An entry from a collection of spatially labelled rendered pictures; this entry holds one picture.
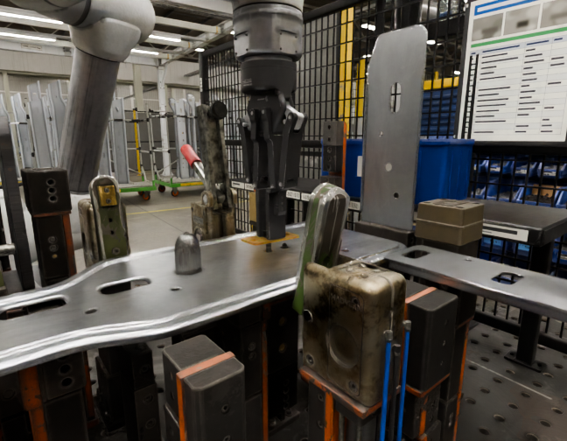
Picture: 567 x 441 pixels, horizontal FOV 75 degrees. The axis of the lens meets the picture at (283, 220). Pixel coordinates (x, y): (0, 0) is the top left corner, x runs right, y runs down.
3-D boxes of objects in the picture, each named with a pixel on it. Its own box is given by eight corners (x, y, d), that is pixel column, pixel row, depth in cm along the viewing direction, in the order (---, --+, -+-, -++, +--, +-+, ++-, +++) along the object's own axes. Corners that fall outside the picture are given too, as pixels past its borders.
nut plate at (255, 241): (254, 246, 50) (254, 237, 50) (239, 240, 53) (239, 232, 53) (300, 237, 55) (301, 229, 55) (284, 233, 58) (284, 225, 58)
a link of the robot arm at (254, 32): (259, -4, 42) (261, 53, 43) (318, 13, 47) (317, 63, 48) (219, 17, 48) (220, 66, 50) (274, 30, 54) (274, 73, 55)
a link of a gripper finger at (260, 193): (258, 189, 52) (255, 189, 53) (259, 237, 54) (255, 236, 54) (275, 187, 54) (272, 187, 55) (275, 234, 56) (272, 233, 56)
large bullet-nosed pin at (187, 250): (183, 289, 45) (179, 235, 43) (171, 281, 47) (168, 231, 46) (206, 282, 47) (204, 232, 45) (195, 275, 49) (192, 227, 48)
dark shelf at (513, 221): (541, 248, 55) (544, 228, 55) (228, 187, 123) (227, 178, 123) (581, 227, 69) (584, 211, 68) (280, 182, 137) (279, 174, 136)
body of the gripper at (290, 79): (227, 64, 50) (229, 135, 52) (264, 52, 43) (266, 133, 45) (271, 70, 55) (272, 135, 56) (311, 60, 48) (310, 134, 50)
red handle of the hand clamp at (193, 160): (212, 196, 61) (175, 143, 69) (208, 206, 62) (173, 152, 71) (233, 194, 64) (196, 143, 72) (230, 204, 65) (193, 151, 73)
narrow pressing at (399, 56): (410, 232, 65) (426, 21, 58) (359, 220, 74) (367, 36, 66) (412, 231, 65) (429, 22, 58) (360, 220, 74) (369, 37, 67)
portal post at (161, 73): (169, 177, 1119) (161, 61, 1047) (159, 175, 1191) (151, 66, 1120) (180, 176, 1139) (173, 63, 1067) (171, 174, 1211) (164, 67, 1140)
